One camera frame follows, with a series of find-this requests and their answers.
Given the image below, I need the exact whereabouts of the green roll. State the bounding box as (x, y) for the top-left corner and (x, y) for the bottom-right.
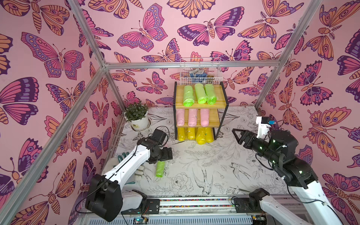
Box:
(194, 83), (207, 104)
(183, 85), (195, 107)
(155, 161), (166, 178)
(204, 83), (217, 105)

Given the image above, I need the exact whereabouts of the yellow roll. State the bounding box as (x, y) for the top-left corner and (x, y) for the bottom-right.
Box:
(187, 127), (196, 140)
(177, 127), (186, 142)
(196, 127), (206, 145)
(205, 127), (214, 143)

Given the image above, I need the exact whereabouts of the pink roll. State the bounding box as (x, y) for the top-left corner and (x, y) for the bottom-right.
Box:
(176, 109), (185, 127)
(188, 108), (197, 127)
(200, 108), (210, 127)

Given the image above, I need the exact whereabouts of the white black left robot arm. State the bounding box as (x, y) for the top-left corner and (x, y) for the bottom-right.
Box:
(84, 128), (173, 222)

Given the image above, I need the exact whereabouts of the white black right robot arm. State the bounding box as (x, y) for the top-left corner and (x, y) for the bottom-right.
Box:
(232, 128), (342, 225)

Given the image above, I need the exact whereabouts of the wooden three-tier shelf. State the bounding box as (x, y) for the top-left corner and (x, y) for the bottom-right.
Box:
(172, 82), (229, 140)

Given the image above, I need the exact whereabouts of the potted green plant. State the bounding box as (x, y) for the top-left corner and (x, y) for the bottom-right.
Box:
(125, 102), (150, 132)

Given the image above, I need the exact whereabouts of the white green work glove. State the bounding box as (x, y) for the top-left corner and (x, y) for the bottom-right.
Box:
(104, 153), (147, 188)

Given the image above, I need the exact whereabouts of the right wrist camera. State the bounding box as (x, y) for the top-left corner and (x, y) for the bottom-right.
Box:
(256, 116), (277, 139)

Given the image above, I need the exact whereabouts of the white wire basket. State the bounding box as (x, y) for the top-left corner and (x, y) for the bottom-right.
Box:
(179, 61), (223, 85)

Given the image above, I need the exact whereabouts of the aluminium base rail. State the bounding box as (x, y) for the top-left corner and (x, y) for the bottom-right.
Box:
(75, 193), (316, 225)

